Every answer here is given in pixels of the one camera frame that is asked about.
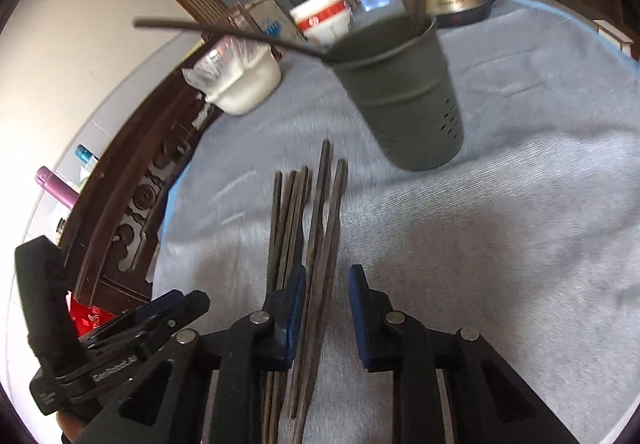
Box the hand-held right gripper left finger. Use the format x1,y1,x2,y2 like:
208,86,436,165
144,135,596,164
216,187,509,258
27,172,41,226
75,265,307,444

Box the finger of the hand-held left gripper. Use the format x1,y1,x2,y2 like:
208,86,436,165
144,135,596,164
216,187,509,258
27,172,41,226
80,290,211,357
95,289,185,332

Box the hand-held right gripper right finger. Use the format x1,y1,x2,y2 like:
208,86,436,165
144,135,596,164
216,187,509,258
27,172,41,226
349,265,581,444

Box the grey metal utensil holder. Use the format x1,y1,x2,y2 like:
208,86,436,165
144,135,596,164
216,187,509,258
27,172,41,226
327,14,466,173

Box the red packet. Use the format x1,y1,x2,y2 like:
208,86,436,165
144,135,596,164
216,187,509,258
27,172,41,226
69,298,118,340

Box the blue tablecloth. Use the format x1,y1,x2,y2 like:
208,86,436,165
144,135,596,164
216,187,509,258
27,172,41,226
159,0,640,285

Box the carved wooden bench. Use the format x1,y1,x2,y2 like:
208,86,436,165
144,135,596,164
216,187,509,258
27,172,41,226
57,74,221,307

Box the pink thermos bottle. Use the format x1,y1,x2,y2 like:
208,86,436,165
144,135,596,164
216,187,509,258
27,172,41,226
34,166,80,209

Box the teal bottle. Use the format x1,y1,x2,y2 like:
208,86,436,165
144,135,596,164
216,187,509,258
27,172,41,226
75,144,99,171

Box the white bowl with plastic bag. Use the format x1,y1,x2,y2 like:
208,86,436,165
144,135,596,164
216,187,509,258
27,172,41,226
181,36,283,117

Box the white chest freezer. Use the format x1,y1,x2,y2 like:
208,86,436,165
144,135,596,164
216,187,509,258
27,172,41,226
242,0,288,47

